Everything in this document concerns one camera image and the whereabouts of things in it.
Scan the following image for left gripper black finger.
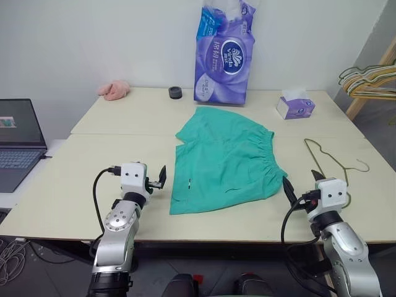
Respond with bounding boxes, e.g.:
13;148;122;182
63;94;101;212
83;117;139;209
157;165;168;189

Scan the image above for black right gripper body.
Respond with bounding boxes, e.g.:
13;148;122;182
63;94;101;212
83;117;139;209
292;193;319;222

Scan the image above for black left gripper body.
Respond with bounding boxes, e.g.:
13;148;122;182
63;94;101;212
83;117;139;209
144;176;165;196

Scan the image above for olive wire hanger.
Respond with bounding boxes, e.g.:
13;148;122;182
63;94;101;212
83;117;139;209
304;138;371;211

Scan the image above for green shorts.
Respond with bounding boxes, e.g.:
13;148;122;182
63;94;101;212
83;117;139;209
169;106;289;216

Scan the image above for purple white tissue box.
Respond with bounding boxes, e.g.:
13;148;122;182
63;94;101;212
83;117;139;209
276;88;317;121

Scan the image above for hangers on wooden rack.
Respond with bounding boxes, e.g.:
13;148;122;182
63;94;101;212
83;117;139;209
345;38;396;121

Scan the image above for dark rounded shape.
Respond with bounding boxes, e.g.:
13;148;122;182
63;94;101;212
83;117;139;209
161;273;199;297
234;272;270;297

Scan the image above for pink plush cloth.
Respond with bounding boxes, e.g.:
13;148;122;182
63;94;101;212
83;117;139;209
97;79;131;101

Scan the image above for purple tissue roll pack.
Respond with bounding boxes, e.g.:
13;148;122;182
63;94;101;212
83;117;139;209
193;0;257;106

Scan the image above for grey laptop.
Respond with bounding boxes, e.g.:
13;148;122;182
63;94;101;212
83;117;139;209
0;98;48;194

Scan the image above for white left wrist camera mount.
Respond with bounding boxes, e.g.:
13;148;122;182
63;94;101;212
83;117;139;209
120;161;147;198

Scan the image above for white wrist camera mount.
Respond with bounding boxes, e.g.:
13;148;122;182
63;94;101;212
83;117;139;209
314;177;348;215
120;161;147;198

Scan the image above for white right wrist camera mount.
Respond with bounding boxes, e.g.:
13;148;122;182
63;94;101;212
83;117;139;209
314;177;348;215

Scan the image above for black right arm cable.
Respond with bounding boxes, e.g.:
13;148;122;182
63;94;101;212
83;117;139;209
280;190;329;297

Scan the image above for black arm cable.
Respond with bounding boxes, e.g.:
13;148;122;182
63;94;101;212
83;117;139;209
89;166;123;258
280;190;329;297

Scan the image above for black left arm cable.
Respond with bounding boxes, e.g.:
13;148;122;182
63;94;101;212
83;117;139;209
89;166;123;258

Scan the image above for white cable tangle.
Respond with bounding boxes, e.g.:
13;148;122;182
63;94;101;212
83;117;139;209
0;237;31;286

